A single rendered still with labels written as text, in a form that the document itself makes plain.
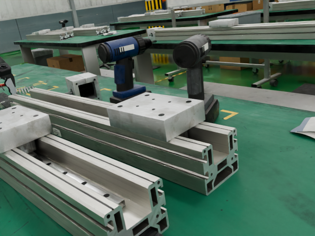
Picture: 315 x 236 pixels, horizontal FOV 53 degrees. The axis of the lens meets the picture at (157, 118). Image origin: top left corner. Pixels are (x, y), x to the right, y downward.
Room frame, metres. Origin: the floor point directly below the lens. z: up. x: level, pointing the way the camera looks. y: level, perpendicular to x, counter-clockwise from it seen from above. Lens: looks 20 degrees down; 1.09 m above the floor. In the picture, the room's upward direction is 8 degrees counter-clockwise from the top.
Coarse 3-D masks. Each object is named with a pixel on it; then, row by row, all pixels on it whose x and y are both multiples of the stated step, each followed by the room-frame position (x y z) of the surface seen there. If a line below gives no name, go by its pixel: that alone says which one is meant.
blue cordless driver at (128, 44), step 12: (108, 48) 0.91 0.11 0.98; (120, 48) 0.93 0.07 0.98; (132, 48) 0.95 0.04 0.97; (144, 48) 0.98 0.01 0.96; (108, 60) 0.91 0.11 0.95; (120, 60) 0.94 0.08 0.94; (132, 60) 0.97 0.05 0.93; (120, 72) 0.93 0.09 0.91; (132, 72) 0.96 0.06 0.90; (120, 84) 0.93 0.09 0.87; (132, 84) 0.95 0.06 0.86; (120, 96) 0.92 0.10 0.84; (132, 96) 0.93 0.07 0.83
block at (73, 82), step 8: (88, 72) 1.18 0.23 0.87; (72, 80) 1.08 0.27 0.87; (80, 80) 1.07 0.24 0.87; (88, 80) 1.08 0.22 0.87; (96, 80) 1.10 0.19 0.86; (72, 88) 1.08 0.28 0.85; (80, 88) 1.09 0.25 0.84; (88, 88) 1.10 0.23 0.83; (96, 88) 1.09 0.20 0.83; (80, 96) 1.07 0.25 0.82; (88, 96) 1.12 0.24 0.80; (96, 96) 1.10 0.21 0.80
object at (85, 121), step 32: (32, 96) 1.07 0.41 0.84; (64, 96) 0.91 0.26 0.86; (64, 128) 0.79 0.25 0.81; (96, 128) 0.67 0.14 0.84; (192, 128) 0.54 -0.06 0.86; (224, 128) 0.51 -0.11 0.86; (128, 160) 0.58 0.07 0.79; (160, 160) 0.53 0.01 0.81; (192, 160) 0.45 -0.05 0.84; (224, 160) 0.49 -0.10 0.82
